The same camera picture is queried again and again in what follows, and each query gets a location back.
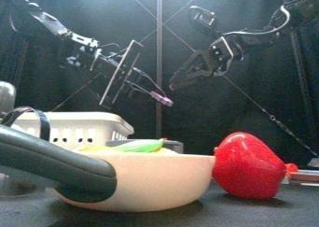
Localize small purple gear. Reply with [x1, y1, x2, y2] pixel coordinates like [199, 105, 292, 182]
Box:
[149, 91, 176, 108]

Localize white plastic basket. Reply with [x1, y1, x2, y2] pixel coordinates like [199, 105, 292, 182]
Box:
[3, 111, 136, 150]

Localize green toy vegetable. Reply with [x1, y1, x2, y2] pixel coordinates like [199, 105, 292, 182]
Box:
[112, 138, 167, 154]

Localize green yellow toy vegetables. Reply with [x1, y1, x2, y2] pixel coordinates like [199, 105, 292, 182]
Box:
[105, 138, 184, 154]

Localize yellow toy food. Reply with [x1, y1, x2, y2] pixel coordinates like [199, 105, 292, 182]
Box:
[73, 145, 121, 154]

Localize grey metal object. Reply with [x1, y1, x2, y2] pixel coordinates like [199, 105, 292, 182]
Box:
[0, 80, 17, 115]

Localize red toy pepper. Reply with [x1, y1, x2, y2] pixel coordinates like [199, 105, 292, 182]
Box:
[212, 131, 290, 201]

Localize small red toy piece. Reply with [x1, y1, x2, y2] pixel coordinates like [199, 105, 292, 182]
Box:
[286, 163, 299, 179]

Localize wooden toy block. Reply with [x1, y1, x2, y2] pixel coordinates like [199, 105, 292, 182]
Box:
[288, 169, 319, 188]

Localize vertical metal frame pole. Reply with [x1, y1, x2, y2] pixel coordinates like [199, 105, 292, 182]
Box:
[155, 0, 164, 139]

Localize thin diagonal brace wire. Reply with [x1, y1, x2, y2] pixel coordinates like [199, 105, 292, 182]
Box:
[48, 0, 209, 113]
[121, 0, 319, 159]

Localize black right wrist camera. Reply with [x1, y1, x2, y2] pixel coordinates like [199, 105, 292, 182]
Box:
[188, 5, 220, 37]

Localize dark slanted frame pole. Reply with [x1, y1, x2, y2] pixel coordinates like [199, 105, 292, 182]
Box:
[280, 0, 319, 150]

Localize black strap loop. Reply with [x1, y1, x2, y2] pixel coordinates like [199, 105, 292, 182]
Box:
[0, 106, 52, 143]

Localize beige pan with black handle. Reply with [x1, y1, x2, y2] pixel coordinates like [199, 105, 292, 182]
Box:
[0, 123, 216, 214]

